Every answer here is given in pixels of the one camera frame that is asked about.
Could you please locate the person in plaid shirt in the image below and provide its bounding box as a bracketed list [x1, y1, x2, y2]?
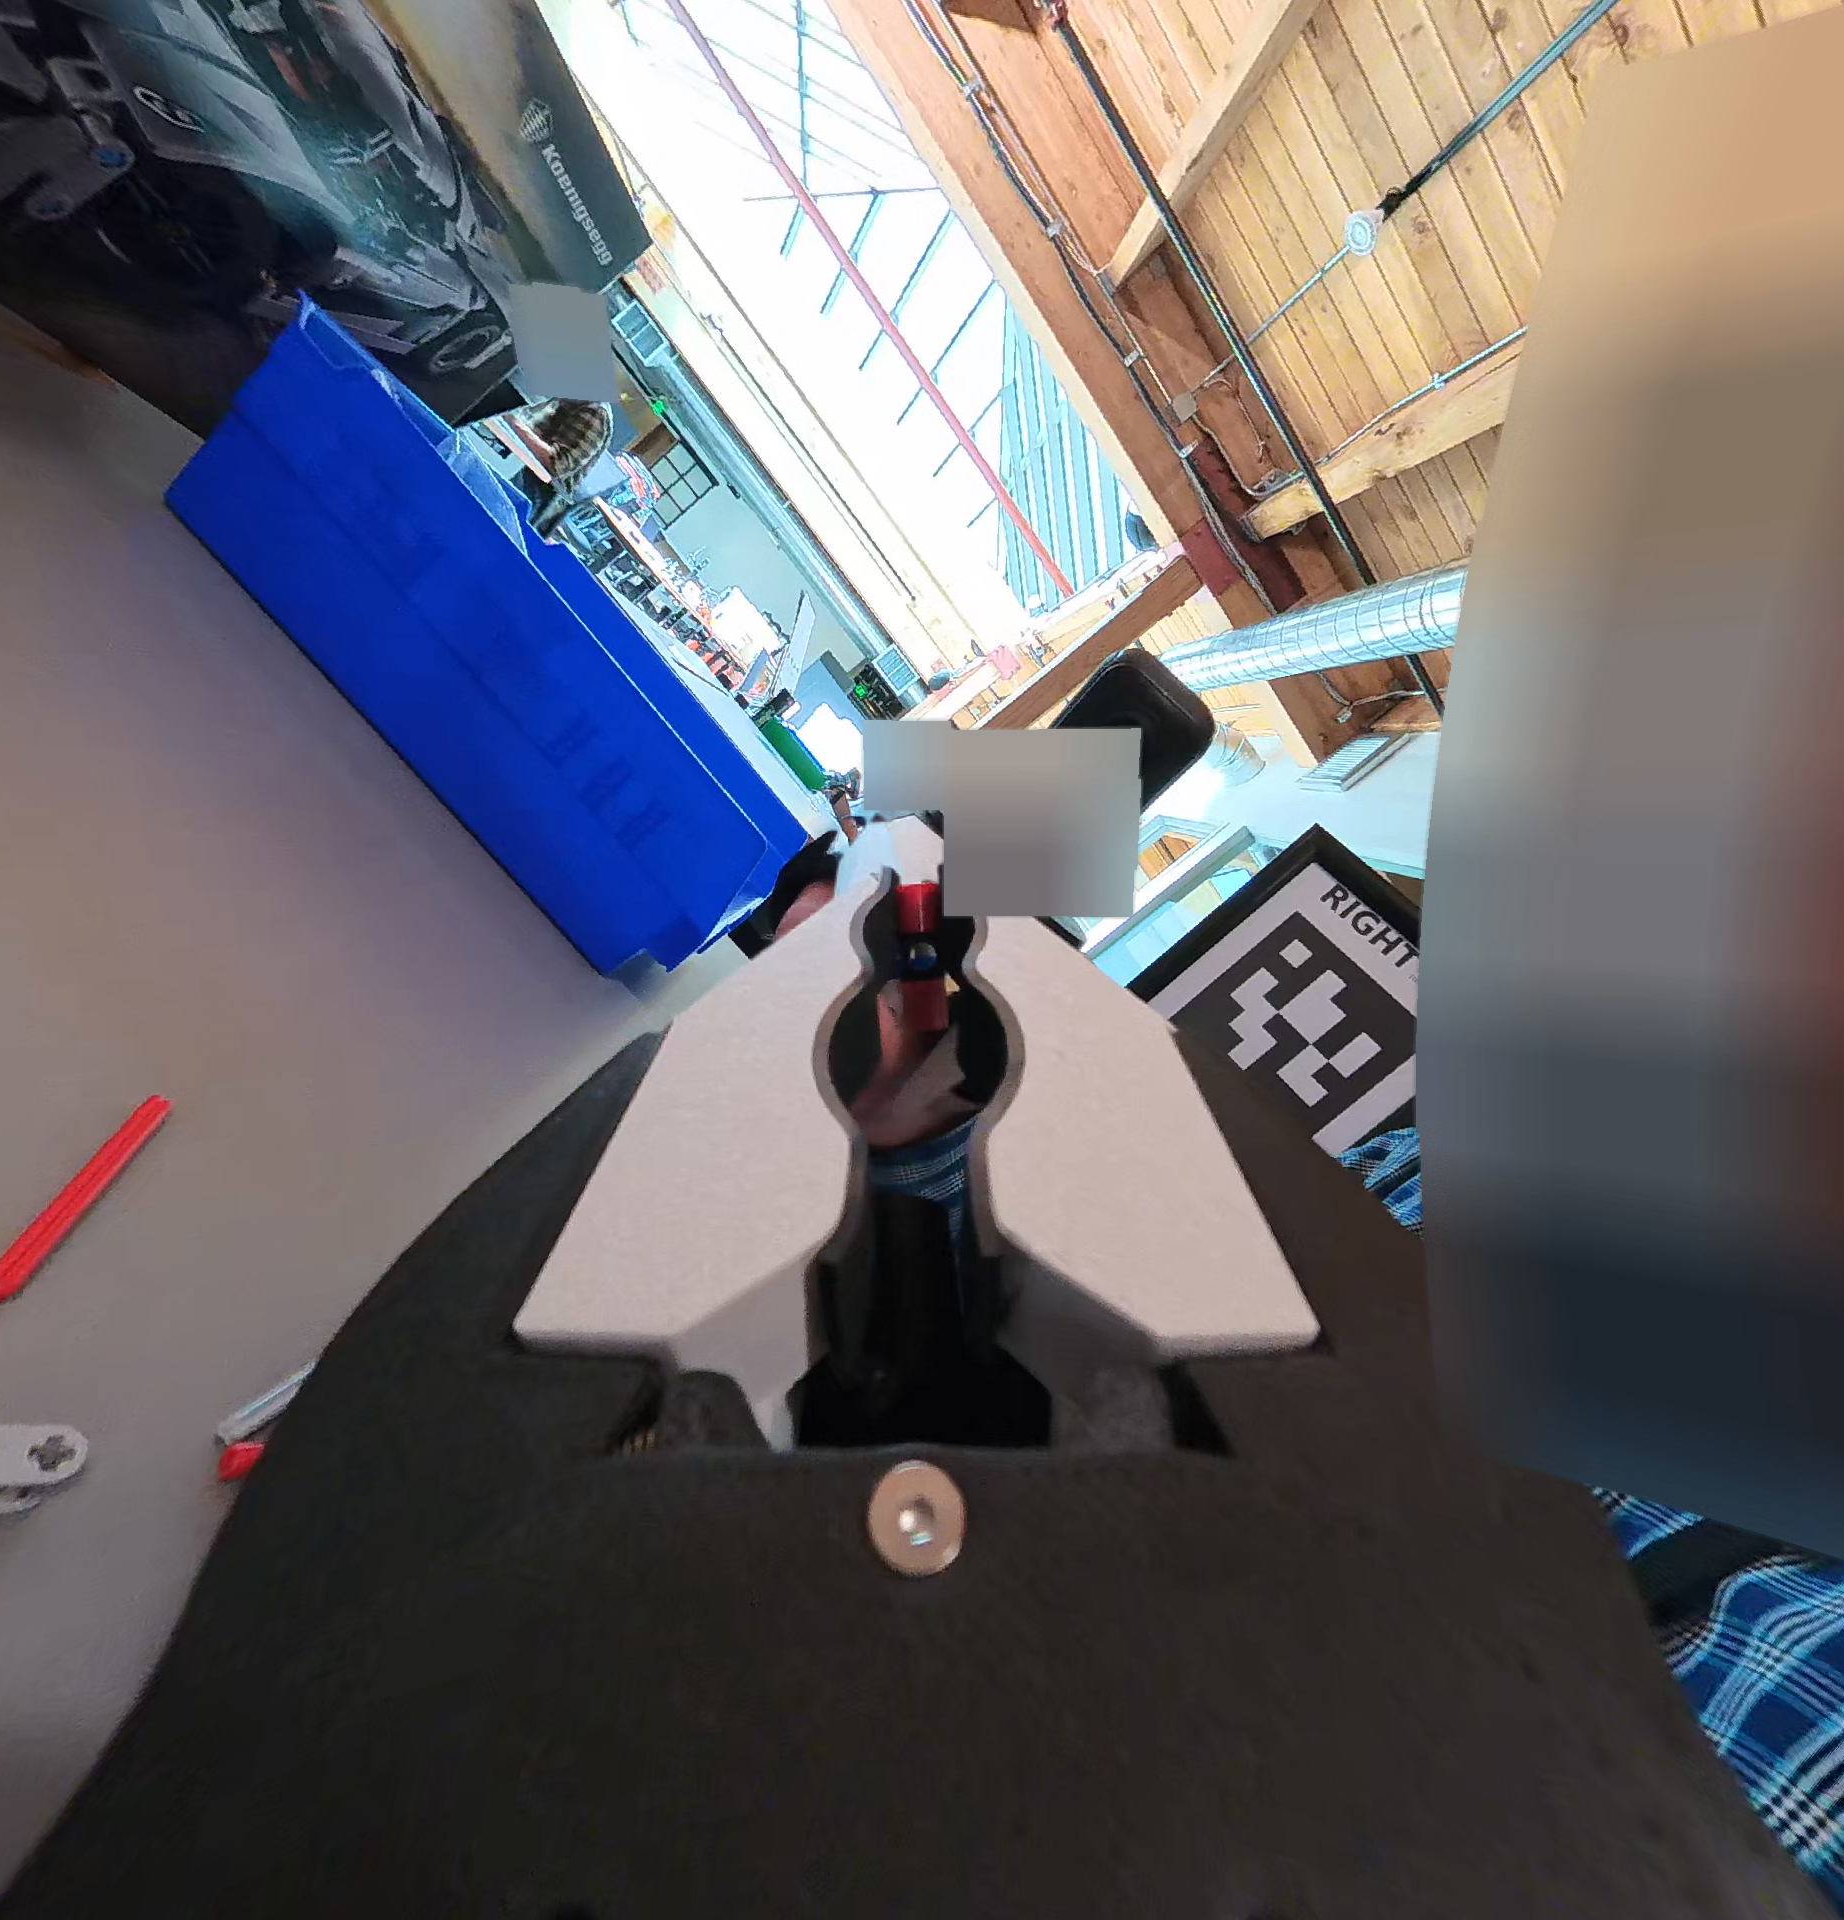
[1335, 1124, 1844, 1914]

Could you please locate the light grey long axle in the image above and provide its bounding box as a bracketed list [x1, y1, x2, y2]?
[211, 1357, 318, 1446]

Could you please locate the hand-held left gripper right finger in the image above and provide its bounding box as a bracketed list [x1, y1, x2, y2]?
[956, 906, 1323, 1443]

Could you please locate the person's right hand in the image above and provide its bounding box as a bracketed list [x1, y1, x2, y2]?
[776, 879, 942, 1147]

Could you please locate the light grey three-hole liftarm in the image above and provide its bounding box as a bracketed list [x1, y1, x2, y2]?
[0, 1416, 89, 1516]

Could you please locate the blue plastic bin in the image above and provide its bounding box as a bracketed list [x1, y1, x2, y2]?
[163, 292, 813, 979]

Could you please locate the silver ventilation duct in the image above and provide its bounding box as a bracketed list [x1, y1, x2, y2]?
[1159, 561, 1466, 697]

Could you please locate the black frame with red bushes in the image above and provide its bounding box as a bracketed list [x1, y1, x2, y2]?
[888, 877, 952, 1039]

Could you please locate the long red axle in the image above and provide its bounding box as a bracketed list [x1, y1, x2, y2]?
[0, 1093, 176, 1304]

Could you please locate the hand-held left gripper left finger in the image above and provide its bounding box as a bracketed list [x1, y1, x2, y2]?
[510, 868, 897, 1450]

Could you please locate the dark printed set box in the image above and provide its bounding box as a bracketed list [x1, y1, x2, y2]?
[0, 0, 657, 433]

